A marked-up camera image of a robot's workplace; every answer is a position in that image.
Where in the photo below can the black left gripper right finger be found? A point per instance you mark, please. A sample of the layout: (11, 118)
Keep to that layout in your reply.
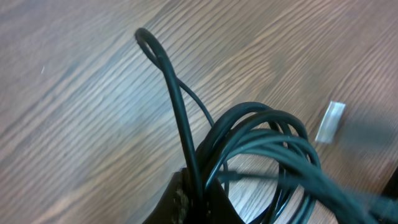
(219, 208)

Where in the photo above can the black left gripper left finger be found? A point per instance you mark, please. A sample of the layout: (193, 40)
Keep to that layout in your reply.
(174, 204)

